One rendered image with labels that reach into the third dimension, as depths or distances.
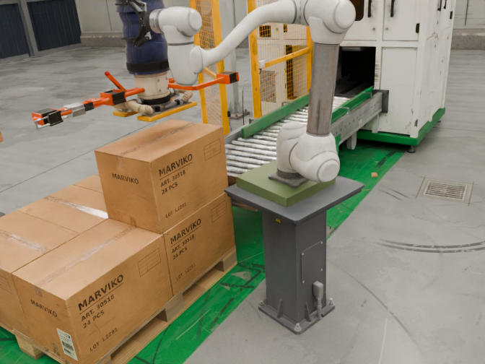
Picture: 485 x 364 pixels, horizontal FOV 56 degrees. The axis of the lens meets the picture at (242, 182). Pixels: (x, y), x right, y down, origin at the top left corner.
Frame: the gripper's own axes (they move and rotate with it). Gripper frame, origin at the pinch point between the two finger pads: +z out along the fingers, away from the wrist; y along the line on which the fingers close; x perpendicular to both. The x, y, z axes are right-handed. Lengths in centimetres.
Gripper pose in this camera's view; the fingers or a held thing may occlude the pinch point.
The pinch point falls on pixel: (122, 21)
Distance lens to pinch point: 207.3
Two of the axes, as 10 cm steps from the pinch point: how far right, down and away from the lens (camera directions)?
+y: 0.7, 9.1, 4.1
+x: 6.0, -3.6, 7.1
